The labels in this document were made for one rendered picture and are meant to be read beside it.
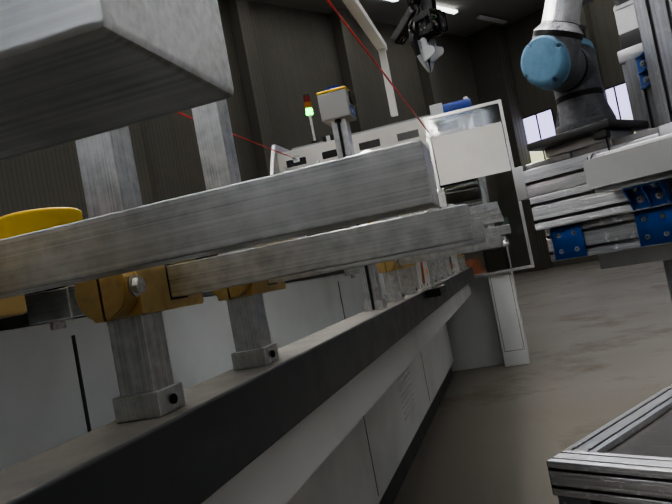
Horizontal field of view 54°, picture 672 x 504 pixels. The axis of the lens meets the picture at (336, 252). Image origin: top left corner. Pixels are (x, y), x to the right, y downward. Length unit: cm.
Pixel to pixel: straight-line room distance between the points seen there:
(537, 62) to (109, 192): 127
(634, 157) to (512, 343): 312
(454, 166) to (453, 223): 404
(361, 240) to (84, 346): 45
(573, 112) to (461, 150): 283
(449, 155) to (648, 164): 310
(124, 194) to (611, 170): 122
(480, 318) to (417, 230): 418
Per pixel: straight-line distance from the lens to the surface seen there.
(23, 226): 69
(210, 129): 86
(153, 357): 61
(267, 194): 33
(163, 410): 60
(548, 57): 170
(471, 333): 474
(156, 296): 61
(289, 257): 59
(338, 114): 156
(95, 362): 91
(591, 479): 183
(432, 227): 56
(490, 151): 459
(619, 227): 180
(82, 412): 88
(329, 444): 108
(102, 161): 62
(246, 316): 83
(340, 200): 31
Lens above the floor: 79
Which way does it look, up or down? 2 degrees up
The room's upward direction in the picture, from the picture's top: 11 degrees counter-clockwise
